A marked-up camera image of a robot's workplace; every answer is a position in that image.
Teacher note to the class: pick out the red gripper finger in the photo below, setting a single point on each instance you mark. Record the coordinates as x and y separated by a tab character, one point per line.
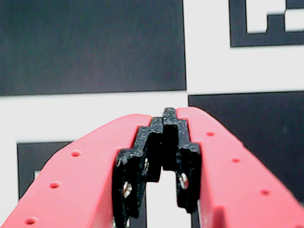
232	185
78	190

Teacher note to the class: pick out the black white checkerboard marker mat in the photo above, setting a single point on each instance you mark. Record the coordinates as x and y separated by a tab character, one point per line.
95	47

